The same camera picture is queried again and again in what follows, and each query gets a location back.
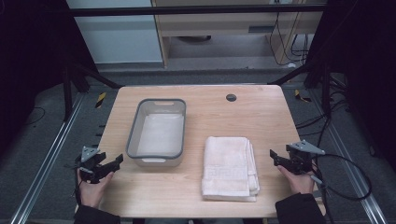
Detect black cables under desk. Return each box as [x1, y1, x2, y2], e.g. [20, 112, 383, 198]
[268, 11, 311, 67]

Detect white towel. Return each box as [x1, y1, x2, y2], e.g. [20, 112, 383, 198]
[201, 135, 261, 203]

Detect black frame leg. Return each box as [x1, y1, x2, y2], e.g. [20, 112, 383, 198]
[268, 60, 333, 119]
[61, 60, 123, 123]

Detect thin black floor cable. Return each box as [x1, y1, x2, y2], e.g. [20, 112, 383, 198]
[23, 105, 47, 127]

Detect dark curtain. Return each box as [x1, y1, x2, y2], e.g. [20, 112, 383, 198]
[306, 0, 396, 172]
[0, 0, 97, 157]

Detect black floor cables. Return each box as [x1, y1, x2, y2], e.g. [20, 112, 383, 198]
[294, 73, 354, 147]

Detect light wooden desk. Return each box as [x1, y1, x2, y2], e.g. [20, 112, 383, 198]
[150, 0, 329, 68]

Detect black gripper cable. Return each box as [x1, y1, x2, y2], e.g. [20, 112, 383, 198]
[64, 162, 83, 207]
[310, 153, 374, 224]

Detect aluminium floor rail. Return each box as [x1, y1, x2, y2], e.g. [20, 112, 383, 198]
[309, 88, 389, 224]
[9, 92, 86, 224]

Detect yellow-black floor tape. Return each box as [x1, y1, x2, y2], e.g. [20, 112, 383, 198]
[293, 89, 313, 104]
[94, 91, 107, 109]

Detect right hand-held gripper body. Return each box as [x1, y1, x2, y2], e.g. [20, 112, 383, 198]
[285, 139, 327, 175]

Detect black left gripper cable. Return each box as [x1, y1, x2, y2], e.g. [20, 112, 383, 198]
[64, 162, 83, 207]

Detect white cabinet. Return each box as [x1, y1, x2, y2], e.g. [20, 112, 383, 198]
[65, 0, 164, 65]

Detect black horizontal frame bar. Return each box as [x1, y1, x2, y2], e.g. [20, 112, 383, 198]
[65, 4, 327, 18]

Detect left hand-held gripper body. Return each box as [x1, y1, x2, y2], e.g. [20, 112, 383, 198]
[74, 145, 107, 185]

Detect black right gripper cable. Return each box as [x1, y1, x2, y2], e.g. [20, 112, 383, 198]
[310, 153, 374, 224]

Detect person's right hand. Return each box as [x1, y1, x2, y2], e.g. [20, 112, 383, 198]
[276, 164, 316, 196]

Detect person's left hand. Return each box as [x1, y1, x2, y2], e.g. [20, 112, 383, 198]
[76, 169, 116, 209]

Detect grey-rimmed white plastic basin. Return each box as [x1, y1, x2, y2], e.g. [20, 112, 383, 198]
[125, 98, 188, 168]

